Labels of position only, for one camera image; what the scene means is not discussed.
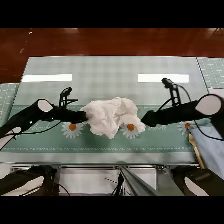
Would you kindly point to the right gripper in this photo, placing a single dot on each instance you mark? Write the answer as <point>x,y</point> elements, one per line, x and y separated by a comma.
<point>156,117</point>

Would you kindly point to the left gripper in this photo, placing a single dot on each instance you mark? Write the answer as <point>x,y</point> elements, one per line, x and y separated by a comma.
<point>73,116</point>

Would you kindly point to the white shirt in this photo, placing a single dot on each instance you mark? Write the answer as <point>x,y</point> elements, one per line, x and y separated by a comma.
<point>110,116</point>

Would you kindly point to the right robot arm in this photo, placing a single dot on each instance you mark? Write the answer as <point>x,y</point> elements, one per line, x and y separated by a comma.
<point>186,111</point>

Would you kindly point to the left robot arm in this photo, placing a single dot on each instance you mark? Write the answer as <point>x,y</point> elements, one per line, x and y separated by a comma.
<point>23,118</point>

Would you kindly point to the brown clothes hanger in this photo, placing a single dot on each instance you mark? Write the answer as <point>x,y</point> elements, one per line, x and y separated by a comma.
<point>196,150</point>

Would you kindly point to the light blue garment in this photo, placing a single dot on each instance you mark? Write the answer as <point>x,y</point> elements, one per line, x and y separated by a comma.
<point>210,150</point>

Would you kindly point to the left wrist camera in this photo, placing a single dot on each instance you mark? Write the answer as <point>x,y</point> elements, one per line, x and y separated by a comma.
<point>65,96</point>

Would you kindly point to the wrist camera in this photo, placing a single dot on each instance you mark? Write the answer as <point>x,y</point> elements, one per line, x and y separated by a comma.
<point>172,90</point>
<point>65,96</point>

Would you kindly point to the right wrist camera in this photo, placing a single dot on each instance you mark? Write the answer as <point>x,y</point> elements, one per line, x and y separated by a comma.
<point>172,90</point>

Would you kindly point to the silver frame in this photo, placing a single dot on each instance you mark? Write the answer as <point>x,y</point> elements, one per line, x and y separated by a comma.
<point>140,186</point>

